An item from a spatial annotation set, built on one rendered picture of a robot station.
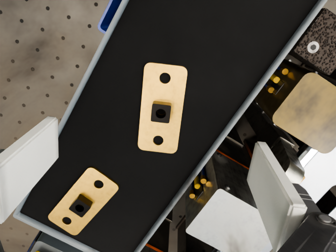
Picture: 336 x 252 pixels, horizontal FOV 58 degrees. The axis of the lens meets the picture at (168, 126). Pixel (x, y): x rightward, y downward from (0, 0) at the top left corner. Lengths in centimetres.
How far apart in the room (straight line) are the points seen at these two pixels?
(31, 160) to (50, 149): 3
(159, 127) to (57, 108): 56
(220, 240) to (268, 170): 26
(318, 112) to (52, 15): 60
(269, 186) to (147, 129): 15
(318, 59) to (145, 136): 20
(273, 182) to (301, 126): 24
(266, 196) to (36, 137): 13
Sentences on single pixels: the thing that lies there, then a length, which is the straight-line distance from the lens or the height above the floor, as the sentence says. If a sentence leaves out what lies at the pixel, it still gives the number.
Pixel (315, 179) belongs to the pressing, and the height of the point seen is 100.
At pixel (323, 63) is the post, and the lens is 36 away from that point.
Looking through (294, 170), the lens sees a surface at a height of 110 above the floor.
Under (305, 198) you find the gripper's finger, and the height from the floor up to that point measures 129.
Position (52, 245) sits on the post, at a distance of 42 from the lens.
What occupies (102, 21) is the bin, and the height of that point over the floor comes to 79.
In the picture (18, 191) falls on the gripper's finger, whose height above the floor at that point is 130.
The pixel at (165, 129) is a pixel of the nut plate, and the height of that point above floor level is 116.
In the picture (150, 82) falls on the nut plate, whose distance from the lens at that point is 27.
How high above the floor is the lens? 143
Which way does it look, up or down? 69 degrees down
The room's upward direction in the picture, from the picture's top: 173 degrees counter-clockwise
